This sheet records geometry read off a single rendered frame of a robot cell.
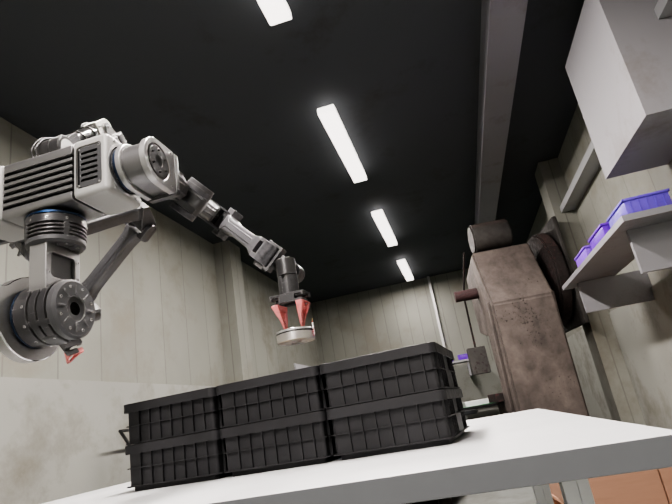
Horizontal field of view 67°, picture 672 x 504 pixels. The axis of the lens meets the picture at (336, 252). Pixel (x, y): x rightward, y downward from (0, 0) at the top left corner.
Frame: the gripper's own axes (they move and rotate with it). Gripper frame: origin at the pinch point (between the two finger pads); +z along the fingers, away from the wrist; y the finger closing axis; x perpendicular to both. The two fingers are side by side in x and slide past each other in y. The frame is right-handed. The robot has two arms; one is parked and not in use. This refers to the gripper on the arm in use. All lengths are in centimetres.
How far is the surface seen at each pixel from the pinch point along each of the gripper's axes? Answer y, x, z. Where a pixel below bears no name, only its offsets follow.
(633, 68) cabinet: -141, -111, -104
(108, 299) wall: 209, -171, -78
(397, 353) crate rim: -28.9, 9.0, 13.1
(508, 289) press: -71, -346, -51
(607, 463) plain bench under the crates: -62, 49, 36
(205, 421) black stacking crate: 25.6, 7.6, 21.0
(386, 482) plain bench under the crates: -32, 51, 35
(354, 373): -17.1, 7.8, 15.8
